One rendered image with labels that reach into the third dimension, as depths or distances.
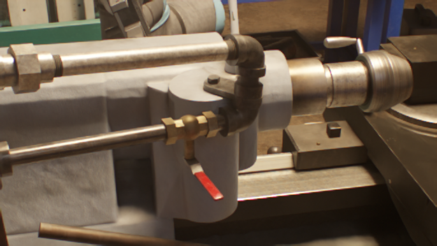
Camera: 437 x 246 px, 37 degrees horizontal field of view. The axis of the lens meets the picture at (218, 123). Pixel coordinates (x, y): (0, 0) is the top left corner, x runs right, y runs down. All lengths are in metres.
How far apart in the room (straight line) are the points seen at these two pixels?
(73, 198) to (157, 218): 0.11
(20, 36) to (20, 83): 1.30
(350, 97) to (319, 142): 0.31
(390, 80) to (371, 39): 2.06
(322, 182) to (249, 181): 0.13
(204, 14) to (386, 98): 1.04
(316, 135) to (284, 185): 0.13
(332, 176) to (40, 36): 1.01
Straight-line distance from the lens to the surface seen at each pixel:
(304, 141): 1.24
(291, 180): 1.20
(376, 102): 0.95
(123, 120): 0.83
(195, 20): 1.89
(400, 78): 0.96
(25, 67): 0.62
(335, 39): 1.24
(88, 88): 0.82
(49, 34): 1.92
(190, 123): 0.73
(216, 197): 0.70
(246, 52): 0.72
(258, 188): 1.17
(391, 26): 3.02
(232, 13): 0.84
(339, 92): 0.93
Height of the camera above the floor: 1.51
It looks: 29 degrees down
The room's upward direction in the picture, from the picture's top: straight up
